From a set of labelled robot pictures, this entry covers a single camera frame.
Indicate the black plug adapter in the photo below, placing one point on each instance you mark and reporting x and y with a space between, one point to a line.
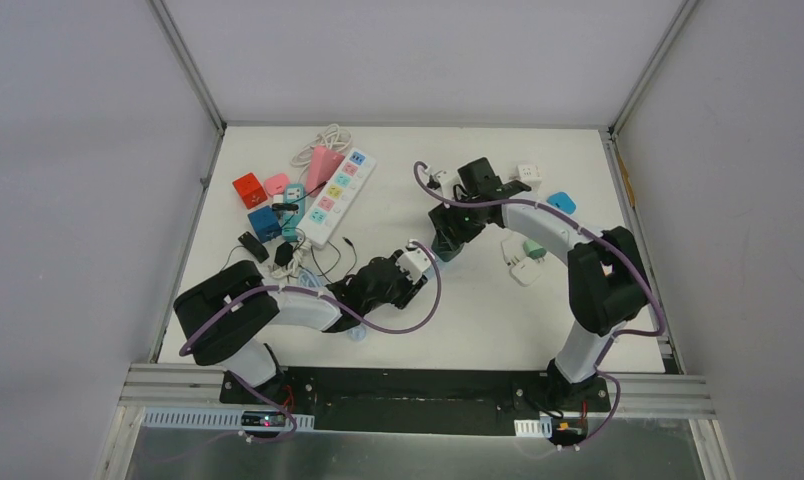
284 254

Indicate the dark blue cube adapter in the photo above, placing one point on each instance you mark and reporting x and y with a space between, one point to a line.
265 224

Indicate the pink square adapter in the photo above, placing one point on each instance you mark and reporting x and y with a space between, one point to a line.
276 184

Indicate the small white cube adapter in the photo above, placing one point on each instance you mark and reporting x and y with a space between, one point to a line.
523 269

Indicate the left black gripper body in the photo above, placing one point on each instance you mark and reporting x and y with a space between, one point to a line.
389 276

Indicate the pink wedge power strip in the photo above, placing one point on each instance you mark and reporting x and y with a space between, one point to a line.
323 163

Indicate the dark green cube adapter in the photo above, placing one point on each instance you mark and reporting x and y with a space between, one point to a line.
446 255

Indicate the black charger with cable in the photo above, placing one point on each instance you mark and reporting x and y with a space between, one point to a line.
248 242

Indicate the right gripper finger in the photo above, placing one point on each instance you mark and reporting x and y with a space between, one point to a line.
436 217
445 246

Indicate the teal power strip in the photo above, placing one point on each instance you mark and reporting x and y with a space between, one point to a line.
294 197

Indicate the white multicolour power strip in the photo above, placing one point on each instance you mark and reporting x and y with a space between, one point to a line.
336 197

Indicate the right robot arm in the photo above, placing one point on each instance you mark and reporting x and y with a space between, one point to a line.
607 282

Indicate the red cube socket adapter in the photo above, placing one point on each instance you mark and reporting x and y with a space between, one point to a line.
250 191

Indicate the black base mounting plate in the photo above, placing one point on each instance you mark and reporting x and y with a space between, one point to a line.
449 402

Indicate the blue folding plug adapter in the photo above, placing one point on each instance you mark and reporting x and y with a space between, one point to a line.
562 201

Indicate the white tiger cube adapter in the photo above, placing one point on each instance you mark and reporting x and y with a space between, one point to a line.
531 175

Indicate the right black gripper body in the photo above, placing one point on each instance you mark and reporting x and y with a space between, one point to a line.
464 221

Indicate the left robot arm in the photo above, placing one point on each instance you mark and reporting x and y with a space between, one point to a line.
222 316

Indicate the light green plug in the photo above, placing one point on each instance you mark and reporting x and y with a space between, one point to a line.
533 250

